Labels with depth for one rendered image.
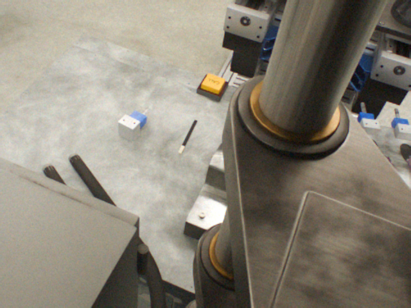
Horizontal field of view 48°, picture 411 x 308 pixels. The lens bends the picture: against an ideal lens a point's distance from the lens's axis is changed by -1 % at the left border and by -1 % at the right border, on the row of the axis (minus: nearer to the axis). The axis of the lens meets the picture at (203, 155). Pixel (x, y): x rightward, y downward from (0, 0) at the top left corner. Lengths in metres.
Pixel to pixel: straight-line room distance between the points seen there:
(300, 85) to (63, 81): 1.22
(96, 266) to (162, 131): 1.01
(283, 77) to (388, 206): 0.12
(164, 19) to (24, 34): 0.89
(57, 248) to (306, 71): 0.22
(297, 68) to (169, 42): 2.68
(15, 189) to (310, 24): 0.26
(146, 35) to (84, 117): 1.71
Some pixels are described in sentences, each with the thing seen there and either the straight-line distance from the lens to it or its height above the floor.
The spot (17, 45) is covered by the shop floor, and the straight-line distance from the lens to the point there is 2.99.
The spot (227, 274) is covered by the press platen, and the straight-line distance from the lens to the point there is 0.56.
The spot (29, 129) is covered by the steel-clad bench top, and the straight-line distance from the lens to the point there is 1.37.
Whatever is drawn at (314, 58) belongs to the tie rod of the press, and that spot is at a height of 1.61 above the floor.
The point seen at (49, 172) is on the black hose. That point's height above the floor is 0.83.
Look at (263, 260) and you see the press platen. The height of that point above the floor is 1.54.
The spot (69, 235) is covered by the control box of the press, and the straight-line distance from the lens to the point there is 0.37.
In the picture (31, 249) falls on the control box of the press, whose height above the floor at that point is 1.47.
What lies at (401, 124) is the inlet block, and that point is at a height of 0.88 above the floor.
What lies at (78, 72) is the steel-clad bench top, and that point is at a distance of 1.53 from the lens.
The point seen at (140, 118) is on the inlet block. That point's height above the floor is 0.84.
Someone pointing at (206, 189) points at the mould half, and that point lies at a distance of 1.15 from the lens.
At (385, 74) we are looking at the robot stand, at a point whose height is 0.94.
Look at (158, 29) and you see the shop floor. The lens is 3.09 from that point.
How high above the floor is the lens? 1.79
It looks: 50 degrees down
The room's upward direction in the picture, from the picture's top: 11 degrees clockwise
